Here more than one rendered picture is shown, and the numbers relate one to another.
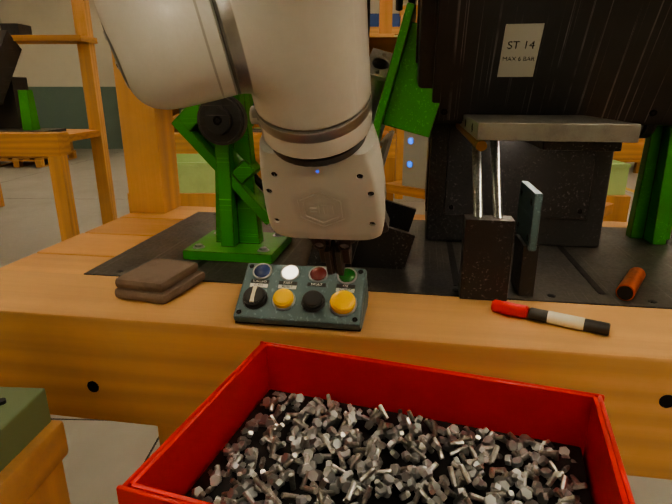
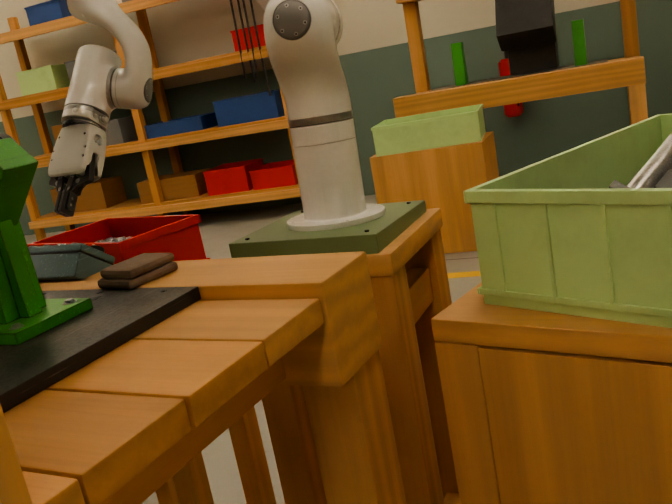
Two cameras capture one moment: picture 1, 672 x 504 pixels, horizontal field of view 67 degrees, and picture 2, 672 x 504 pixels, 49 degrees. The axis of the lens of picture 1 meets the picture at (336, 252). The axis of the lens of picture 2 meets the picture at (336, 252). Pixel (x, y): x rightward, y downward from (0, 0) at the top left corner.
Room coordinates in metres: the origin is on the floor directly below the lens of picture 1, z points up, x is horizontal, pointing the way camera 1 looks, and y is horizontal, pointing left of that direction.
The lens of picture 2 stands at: (1.60, 0.92, 1.16)
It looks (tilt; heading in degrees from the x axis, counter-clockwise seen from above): 14 degrees down; 201
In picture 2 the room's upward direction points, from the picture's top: 11 degrees counter-clockwise
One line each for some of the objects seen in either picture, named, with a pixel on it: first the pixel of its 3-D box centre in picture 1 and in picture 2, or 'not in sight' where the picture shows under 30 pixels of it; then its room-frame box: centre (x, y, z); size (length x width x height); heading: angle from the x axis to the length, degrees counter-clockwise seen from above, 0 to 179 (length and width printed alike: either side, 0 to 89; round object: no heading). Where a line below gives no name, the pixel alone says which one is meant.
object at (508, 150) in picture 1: (510, 142); not in sight; (0.96, -0.32, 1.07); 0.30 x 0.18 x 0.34; 81
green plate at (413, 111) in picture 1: (412, 84); not in sight; (0.79, -0.11, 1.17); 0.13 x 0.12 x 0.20; 81
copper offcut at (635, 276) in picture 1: (631, 283); not in sight; (0.65, -0.40, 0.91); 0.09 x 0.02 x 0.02; 142
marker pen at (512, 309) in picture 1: (547, 316); not in sight; (0.55, -0.25, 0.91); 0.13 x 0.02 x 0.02; 58
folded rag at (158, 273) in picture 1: (161, 278); (137, 270); (0.66, 0.24, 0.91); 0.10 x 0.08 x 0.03; 162
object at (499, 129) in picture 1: (521, 126); not in sight; (0.73, -0.26, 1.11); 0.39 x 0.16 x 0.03; 171
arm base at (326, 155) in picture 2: not in sight; (328, 171); (0.29, 0.44, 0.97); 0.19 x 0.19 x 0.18
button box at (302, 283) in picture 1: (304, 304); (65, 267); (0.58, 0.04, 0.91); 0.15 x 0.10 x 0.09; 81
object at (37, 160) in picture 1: (34, 149); not in sight; (8.75, 5.10, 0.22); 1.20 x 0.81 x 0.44; 1
